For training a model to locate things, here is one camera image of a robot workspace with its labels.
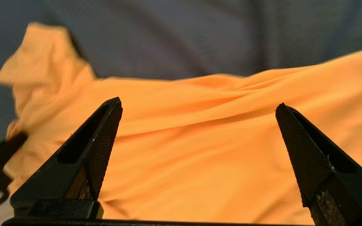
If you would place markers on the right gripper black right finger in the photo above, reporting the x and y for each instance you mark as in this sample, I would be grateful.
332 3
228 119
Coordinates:
331 175

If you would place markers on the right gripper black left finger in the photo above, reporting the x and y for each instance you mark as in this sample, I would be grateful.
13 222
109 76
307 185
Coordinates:
74 169

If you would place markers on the yellow polo shirt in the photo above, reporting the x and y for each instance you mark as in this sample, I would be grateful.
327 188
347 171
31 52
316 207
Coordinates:
215 141

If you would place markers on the bed with blue sheet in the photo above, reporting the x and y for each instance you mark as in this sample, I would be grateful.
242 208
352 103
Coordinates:
184 31

